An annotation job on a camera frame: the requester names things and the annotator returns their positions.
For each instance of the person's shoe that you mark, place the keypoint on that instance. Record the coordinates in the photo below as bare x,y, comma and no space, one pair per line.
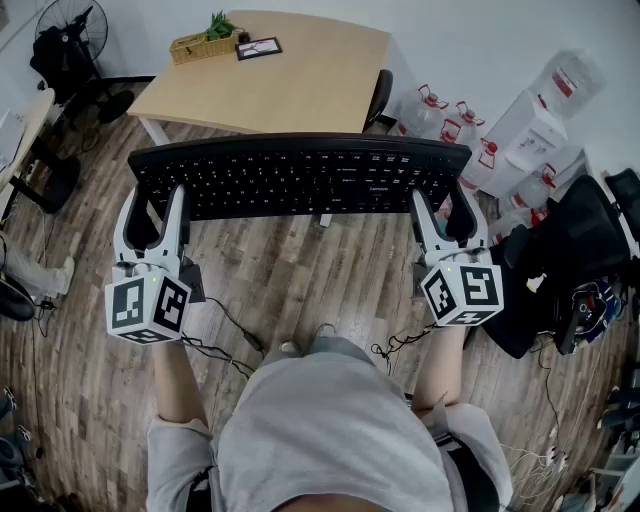
289,347

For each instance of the wicker basket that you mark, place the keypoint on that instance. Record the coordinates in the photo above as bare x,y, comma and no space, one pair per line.
200,50

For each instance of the white desk with black legs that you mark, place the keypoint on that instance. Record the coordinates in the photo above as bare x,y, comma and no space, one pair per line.
40,107

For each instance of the person's grey shirt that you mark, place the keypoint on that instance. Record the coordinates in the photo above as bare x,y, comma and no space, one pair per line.
325,430

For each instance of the person's jeans leg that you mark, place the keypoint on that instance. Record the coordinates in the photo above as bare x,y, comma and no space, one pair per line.
330,342

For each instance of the black keyboard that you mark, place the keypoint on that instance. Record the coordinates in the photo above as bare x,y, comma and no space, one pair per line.
300,175

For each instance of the light wooden table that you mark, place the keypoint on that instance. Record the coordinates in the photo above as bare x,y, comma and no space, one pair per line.
280,85

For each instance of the green potted plant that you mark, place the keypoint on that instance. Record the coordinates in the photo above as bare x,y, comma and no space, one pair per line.
219,27

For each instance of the cluster of clear water bottles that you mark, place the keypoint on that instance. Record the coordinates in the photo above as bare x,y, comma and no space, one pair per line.
420,112

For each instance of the person's right forearm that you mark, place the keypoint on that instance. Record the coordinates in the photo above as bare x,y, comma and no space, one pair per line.
437,365

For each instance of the large clear water jug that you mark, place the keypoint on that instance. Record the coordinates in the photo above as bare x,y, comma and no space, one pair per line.
570,82

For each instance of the black office chair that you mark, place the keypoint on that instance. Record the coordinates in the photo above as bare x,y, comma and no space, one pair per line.
575,230

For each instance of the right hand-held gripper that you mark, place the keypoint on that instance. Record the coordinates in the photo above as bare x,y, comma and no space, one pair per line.
475,292

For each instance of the black rounded device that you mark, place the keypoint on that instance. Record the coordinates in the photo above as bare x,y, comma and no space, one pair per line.
15,300

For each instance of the black picture frame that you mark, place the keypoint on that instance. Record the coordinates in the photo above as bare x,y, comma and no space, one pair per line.
258,49

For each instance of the person's left forearm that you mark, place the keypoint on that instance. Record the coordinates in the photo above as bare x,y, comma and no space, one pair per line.
177,385

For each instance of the black standing fan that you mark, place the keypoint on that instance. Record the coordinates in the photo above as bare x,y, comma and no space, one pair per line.
75,30

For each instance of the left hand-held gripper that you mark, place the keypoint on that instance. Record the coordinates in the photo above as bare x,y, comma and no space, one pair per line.
132,305

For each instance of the black mesh chair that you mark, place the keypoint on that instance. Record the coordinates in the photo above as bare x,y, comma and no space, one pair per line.
625,200

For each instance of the black chair backrest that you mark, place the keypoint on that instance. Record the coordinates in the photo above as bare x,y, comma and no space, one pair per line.
380,95

